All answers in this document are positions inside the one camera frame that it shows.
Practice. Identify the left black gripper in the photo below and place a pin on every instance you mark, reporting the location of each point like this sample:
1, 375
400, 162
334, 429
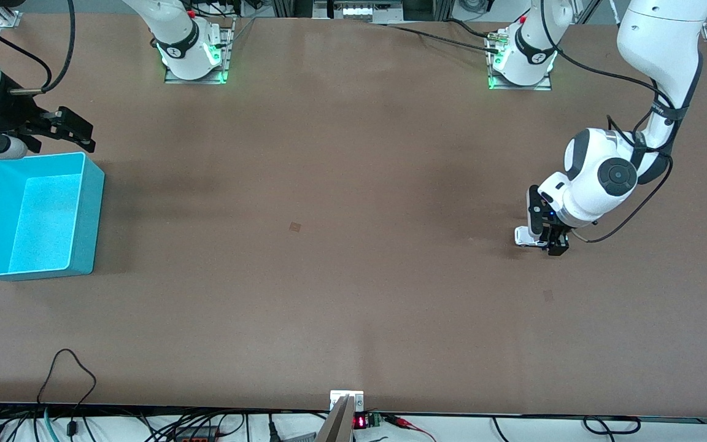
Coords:
556, 236

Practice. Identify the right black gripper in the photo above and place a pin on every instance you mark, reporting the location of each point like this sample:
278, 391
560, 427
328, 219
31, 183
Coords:
15, 110

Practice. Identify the white jeep toy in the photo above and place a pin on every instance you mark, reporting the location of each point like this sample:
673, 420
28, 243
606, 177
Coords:
524, 236

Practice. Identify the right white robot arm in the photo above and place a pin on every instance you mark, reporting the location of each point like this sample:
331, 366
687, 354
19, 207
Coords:
178, 37

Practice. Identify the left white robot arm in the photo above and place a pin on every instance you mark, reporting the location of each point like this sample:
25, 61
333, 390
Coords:
660, 37

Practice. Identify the turquoise plastic bin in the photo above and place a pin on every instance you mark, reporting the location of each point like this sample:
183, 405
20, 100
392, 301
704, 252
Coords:
40, 215

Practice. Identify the red digit display module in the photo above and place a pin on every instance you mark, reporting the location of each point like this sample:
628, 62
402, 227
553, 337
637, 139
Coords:
363, 422

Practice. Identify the white power strip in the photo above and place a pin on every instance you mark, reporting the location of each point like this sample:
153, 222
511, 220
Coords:
363, 10

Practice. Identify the orange power strip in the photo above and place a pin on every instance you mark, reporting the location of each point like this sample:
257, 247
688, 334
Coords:
197, 436

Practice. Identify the small metal corner bracket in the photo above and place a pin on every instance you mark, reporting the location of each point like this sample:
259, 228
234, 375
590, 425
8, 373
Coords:
8, 18

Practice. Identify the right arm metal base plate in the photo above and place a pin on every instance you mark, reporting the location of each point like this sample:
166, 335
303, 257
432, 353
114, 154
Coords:
194, 80

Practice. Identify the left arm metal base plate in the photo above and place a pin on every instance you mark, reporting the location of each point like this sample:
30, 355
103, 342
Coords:
537, 87

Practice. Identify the aluminium frame rack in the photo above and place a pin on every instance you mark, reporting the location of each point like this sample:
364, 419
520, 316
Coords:
292, 7

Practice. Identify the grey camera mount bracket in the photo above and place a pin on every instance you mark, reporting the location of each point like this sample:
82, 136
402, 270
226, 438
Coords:
346, 405

